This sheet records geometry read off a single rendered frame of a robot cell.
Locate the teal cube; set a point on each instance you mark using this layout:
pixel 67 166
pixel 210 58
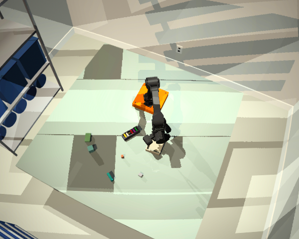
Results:
pixel 90 148

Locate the green rectangular block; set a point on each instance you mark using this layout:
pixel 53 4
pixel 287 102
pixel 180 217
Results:
pixel 87 137

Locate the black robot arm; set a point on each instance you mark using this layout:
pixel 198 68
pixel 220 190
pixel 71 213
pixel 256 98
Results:
pixel 151 98

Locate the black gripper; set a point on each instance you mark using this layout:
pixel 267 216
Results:
pixel 148 138

